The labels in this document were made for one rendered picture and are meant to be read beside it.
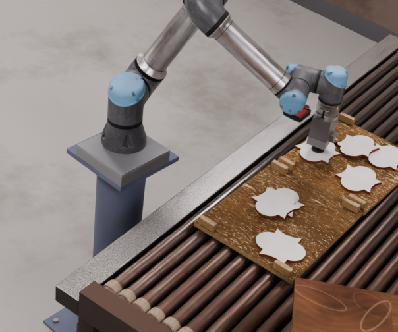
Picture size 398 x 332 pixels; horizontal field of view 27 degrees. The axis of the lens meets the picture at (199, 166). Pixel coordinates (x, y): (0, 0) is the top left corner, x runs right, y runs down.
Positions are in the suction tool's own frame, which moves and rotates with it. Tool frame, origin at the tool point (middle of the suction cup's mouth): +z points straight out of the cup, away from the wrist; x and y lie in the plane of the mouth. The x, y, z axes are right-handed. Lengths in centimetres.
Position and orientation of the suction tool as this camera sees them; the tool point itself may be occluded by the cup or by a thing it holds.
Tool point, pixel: (316, 152)
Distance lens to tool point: 276.3
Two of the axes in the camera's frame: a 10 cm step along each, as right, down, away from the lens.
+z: -1.1, 7.9, 6.0
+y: 4.5, -5.0, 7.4
